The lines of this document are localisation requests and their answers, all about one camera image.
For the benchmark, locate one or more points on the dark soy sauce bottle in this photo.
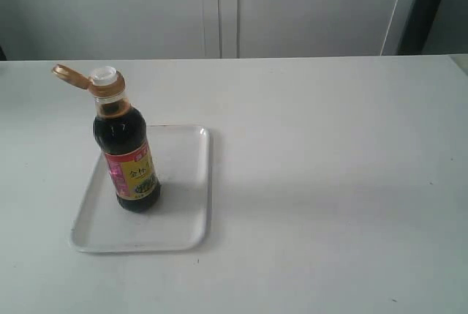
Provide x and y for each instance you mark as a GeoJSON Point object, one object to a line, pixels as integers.
{"type": "Point", "coordinates": [121, 133]}

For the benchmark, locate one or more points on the white plastic tray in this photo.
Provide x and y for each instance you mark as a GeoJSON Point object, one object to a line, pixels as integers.
{"type": "Point", "coordinates": [179, 219]}

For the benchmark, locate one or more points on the dark vertical post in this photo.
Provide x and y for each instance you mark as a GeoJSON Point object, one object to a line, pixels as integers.
{"type": "Point", "coordinates": [417, 27]}

